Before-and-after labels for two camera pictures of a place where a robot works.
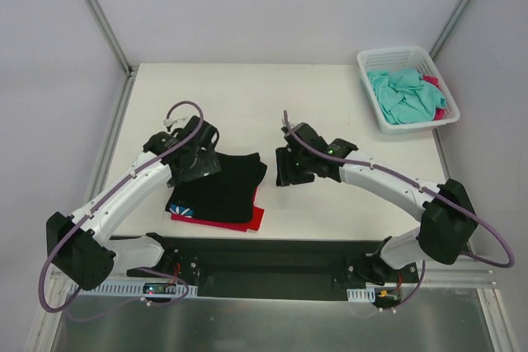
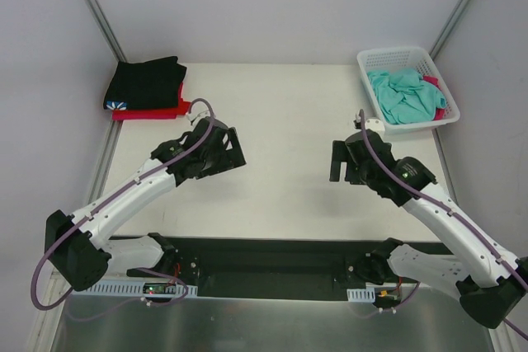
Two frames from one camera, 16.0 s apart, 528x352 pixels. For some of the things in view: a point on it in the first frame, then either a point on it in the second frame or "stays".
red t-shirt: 252,224 to 183,106
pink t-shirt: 242,226 to 143,114
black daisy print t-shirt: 228,195 to 153,84
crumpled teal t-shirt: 404,97 stays
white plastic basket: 407,92 stays
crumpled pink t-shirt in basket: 440,112 stays
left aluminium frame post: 131,72 stays
